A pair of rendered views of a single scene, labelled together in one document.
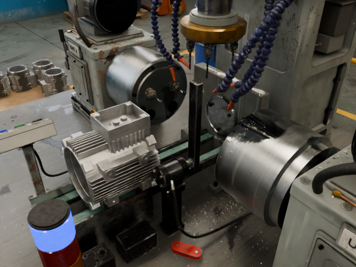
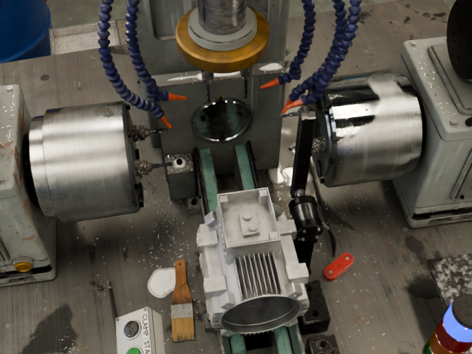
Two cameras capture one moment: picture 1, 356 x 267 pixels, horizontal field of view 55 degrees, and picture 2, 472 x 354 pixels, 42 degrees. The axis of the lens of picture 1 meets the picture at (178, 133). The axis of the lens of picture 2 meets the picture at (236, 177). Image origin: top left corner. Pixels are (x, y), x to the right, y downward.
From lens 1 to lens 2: 1.01 m
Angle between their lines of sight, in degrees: 48
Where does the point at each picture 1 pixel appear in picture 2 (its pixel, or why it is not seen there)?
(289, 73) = (274, 24)
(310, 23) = not seen: outside the picture
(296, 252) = (448, 176)
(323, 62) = not seen: outside the picture
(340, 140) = not seen: hidden behind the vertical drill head
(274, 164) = (402, 128)
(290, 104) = (282, 54)
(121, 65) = (74, 168)
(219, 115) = (221, 121)
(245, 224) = (327, 198)
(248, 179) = (384, 158)
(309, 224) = (463, 149)
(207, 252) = (346, 250)
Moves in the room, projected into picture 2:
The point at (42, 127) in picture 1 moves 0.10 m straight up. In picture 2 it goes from (154, 326) to (147, 301)
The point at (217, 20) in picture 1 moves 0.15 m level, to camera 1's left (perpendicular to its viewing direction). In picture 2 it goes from (253, 31) to (215, 81)
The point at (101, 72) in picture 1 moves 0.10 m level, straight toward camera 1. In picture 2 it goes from (25, 202) to (71, 212)
